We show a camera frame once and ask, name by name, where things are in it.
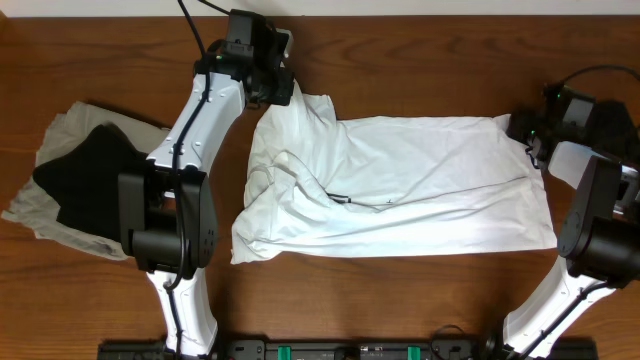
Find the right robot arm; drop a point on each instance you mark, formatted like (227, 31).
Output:
(597, 154)

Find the crumpled black garment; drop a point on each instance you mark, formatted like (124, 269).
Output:
(610, 131)

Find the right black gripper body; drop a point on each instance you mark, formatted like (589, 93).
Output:
(522, 129)

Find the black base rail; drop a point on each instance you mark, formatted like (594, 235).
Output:
(454, 349)

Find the white t-shirt with logo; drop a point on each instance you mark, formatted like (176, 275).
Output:
(386, 186)

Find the folded black garment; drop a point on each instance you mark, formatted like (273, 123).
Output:
(84, 182)

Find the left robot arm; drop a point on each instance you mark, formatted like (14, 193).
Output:
(167, 214)

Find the folded beige garment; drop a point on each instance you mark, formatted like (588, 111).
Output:
(38, 211)

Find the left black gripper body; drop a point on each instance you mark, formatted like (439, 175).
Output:
(279, 86)

